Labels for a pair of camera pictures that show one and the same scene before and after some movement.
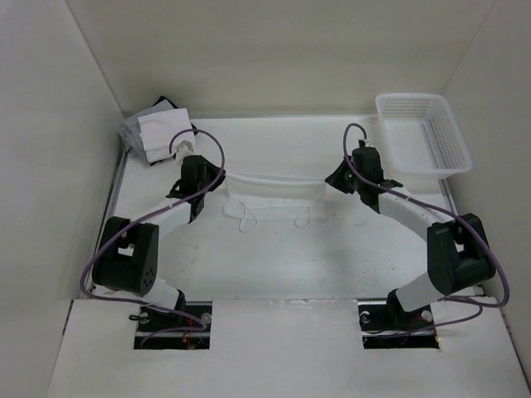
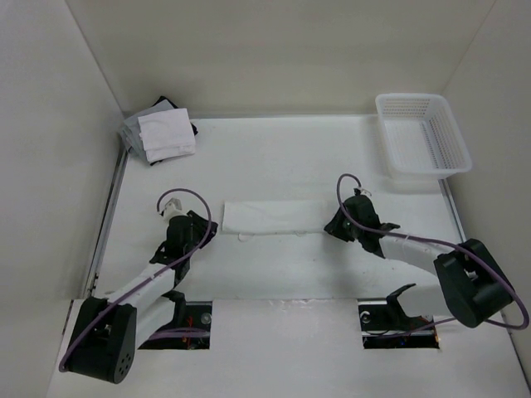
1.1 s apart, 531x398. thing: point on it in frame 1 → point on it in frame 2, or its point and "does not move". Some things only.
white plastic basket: [422, 139] does not move
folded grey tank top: [130, 130] does not move
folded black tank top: [162, 98] does not move
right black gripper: [336, 179] → [333, 225]
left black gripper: [215, 172] → [202, 225]
